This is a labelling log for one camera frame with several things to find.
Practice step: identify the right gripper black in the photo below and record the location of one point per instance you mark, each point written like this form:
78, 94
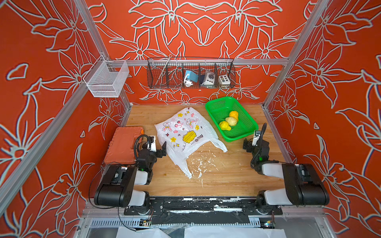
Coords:
249, 145

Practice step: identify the orange plastic tool case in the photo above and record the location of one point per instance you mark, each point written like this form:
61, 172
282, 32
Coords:
121, 147

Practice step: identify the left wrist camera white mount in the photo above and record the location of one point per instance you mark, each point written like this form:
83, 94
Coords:
151, 145

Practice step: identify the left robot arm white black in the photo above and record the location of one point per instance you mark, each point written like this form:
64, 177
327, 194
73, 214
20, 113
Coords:
117, 186

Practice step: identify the clear plastic wall bin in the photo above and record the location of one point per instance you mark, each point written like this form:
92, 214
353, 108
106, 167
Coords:
105, 81

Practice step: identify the black wire wall basket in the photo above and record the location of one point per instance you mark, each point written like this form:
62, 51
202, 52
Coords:
169, 72

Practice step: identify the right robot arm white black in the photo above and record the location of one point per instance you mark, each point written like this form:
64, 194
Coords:
302, 185

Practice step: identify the green plastic basket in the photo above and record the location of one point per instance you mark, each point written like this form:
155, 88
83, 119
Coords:
219, 110

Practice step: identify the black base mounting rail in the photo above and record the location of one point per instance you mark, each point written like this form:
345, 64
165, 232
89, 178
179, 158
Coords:
204, 211

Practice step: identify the white printed plastic bag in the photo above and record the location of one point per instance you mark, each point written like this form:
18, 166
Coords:
184, 133

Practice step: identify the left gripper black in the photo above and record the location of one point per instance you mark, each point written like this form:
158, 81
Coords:
158, 153

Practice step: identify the blue white charger with cable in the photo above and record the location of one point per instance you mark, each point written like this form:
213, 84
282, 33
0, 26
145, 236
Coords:
190, 78

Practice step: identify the white button box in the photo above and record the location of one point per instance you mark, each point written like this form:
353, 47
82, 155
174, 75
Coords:
224, 81

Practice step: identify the white round-socket adapter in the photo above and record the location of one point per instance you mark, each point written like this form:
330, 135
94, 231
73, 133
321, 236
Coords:
208, 79

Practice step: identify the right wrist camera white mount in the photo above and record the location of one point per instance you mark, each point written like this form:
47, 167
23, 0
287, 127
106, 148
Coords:
256, 137

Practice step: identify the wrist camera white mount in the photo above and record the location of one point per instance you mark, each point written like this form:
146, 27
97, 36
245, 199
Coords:
256, 137
151, 145

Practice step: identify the orange yellow pear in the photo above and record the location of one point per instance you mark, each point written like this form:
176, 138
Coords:
234, 114

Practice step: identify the bright yellow pear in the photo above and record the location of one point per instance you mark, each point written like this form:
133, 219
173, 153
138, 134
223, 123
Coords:
224, 126

